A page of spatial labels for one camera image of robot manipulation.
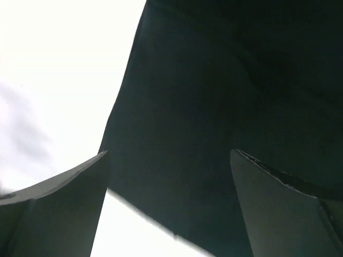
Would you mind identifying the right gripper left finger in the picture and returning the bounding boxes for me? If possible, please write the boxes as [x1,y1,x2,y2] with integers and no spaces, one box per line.
[1,152,110,257]

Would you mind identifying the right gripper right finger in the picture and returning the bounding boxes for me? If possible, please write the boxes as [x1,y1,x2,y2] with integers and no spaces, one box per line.
[230,150,342,257]

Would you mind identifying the black t shirt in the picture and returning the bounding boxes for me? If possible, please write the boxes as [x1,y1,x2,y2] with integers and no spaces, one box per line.
[100,1,342,256]

